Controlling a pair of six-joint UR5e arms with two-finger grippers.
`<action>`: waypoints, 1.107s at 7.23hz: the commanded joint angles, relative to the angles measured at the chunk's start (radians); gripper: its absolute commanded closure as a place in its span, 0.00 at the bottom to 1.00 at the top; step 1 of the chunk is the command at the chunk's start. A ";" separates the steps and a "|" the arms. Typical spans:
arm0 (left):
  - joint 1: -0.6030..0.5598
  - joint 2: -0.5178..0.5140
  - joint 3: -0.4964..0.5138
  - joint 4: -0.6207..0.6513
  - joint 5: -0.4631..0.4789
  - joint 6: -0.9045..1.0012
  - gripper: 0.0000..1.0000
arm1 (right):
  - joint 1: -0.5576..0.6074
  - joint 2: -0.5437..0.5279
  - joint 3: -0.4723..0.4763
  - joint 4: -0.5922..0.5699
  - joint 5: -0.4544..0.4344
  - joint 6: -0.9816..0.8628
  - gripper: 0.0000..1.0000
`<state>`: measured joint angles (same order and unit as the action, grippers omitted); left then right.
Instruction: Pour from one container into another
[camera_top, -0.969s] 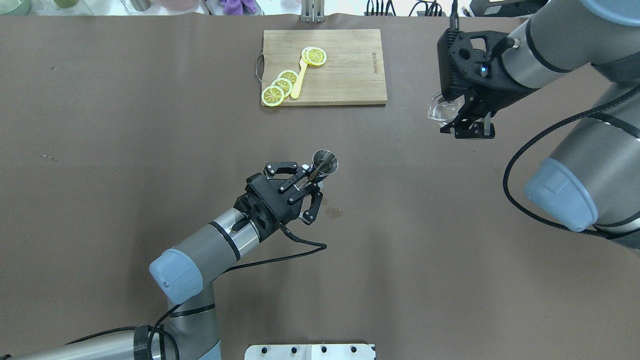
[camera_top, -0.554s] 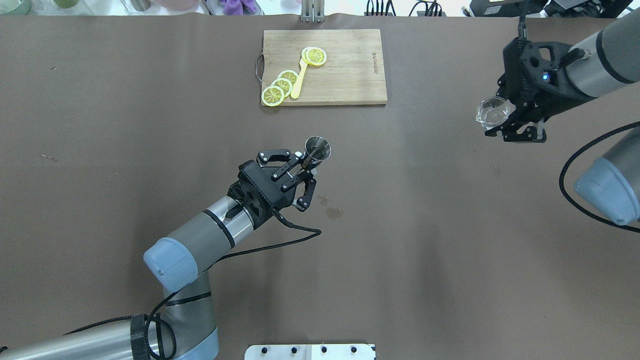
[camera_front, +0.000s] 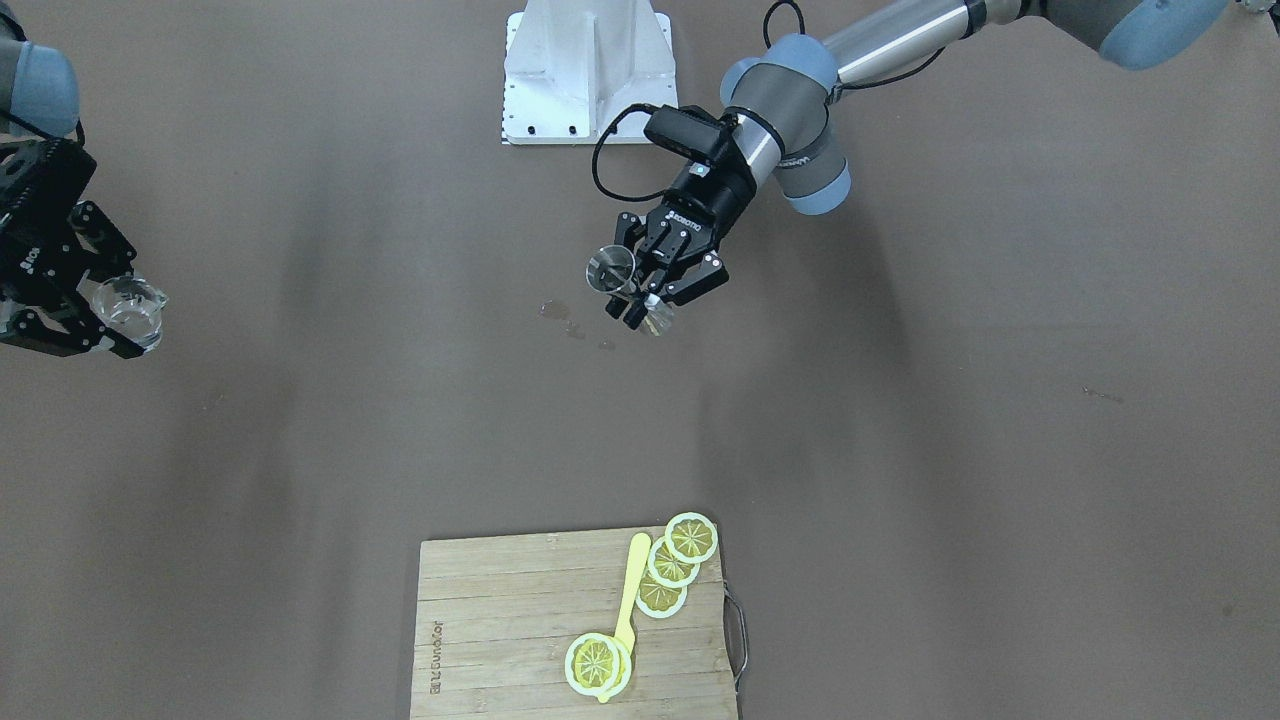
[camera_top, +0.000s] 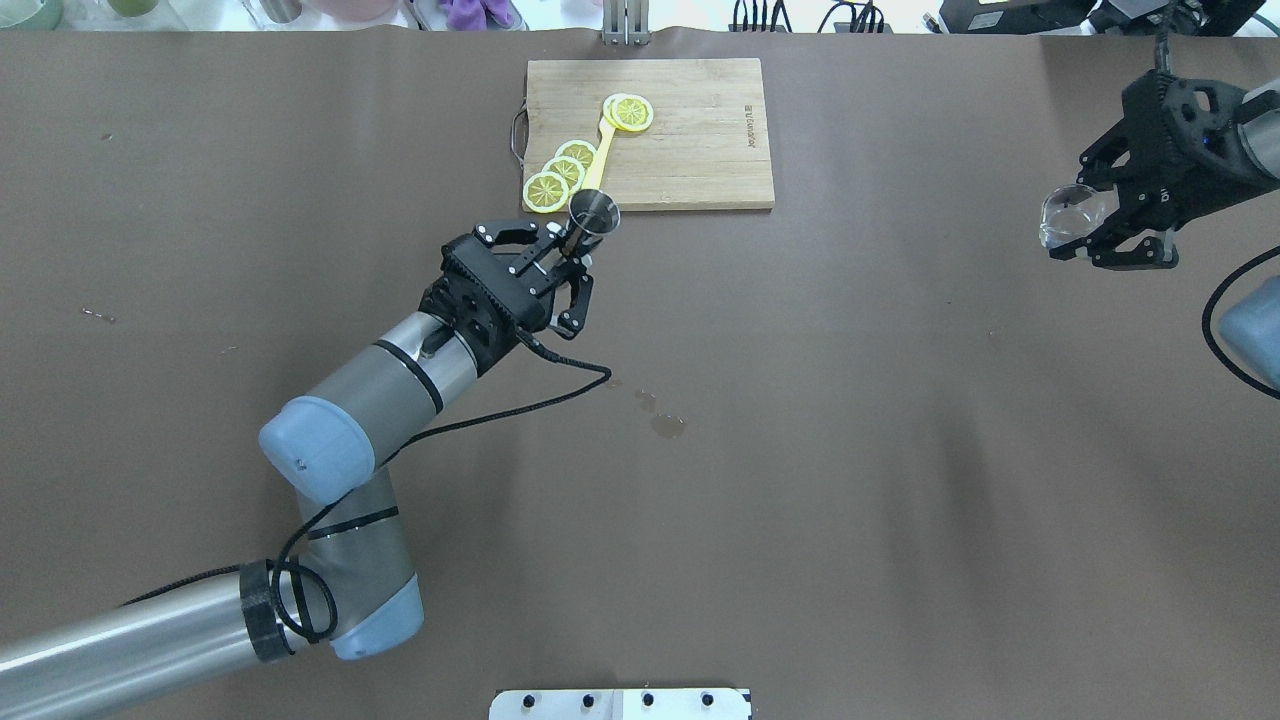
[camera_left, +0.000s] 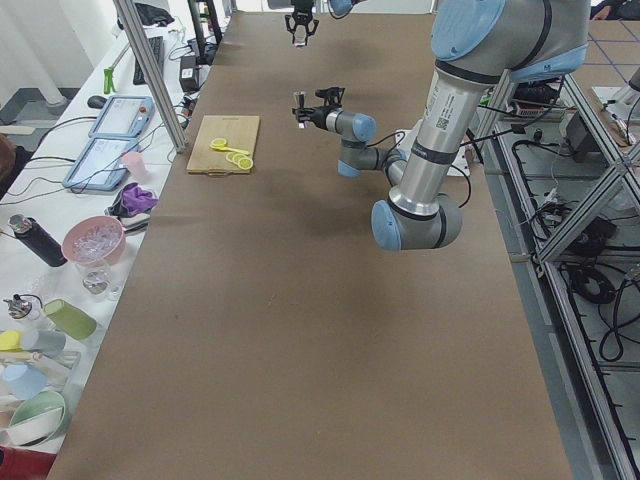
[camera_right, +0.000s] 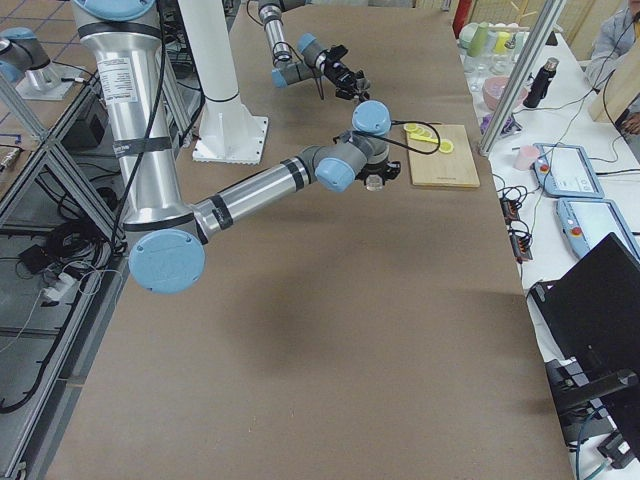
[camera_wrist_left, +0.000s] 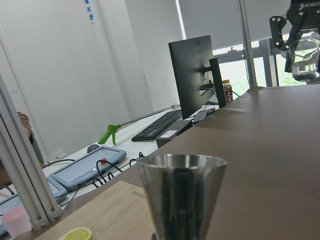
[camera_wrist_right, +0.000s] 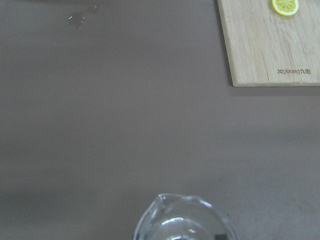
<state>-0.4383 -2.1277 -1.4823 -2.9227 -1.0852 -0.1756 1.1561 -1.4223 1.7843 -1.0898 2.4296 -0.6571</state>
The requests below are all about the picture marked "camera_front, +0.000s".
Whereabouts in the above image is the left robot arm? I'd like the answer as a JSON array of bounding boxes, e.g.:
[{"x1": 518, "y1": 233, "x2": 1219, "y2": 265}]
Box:
[{"x1": 585, "y1": 1, "x2": 1226, "y2": 334}]

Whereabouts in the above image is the wooden cutting board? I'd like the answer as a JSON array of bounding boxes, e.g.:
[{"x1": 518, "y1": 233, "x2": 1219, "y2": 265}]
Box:
[{"x1": 408, "y1": 528, "x2": 740, "y2": 719}]

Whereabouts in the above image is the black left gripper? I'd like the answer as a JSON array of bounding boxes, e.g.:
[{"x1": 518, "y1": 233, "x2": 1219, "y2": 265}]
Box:
[{"x1": 612, "y1": 151, "x2": 756, "y2": 332}]

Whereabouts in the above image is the lemon slice near spoon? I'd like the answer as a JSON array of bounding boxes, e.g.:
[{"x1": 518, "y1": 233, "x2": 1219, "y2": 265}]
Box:
[{"x1": 635, "y1": 574, "x2": 689, "y2": 619}]

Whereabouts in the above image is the yellow plastic spoon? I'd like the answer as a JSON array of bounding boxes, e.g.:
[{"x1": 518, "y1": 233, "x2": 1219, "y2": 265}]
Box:
[{"x1": 598, "y1": 532, "x2": 652, "y2": 705}]

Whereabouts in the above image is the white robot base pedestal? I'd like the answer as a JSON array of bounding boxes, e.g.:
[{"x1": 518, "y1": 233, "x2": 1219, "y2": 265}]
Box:
[{"x1": 500, "y1": 1, "x2": 678, "y2": 146}]

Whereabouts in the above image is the lemon slice middle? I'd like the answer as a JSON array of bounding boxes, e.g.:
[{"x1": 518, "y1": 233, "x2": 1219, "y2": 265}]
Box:
[{"x1": 646, "y1": 539, "x2": 700, "y2": 591}]

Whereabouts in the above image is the clear glass cup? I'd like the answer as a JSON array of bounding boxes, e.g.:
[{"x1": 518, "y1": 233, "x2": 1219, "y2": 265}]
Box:
[{"x1": 90, "y1": 275, "x2": 169, "y2": 354}]

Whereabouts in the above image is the lemon slice end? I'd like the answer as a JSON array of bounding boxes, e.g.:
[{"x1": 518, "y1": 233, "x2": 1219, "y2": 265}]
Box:
[{"x1": 664, "y1": 511, "x2": 719, "y2": 564}]

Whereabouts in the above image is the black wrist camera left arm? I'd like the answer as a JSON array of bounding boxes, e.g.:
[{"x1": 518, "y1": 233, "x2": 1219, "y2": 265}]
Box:
[{"x1": 643, "y1": 105, "x2": 742, "y2": 167}]

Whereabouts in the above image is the steel measuring jigger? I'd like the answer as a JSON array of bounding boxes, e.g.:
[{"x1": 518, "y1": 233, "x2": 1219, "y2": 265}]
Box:
[{"x1": 585, "y1": 243, "x2": 675, "y2": 337}]

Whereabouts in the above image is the lemon slice on spoon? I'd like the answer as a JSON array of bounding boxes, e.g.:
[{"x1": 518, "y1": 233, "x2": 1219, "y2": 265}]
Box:
[{"x1": 563, "y1": 632, "x2": 634, "y2": 703}]

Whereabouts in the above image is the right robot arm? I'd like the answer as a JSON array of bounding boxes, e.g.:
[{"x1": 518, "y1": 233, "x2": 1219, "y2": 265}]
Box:
[{"x1": 1, "y1": 6, "x2": 154, "y2": 359}]

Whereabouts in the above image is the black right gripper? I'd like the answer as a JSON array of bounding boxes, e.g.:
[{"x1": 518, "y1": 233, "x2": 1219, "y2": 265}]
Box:
[{"x1": 1, "y1": 138, "x2": 146, "y2": 359}]

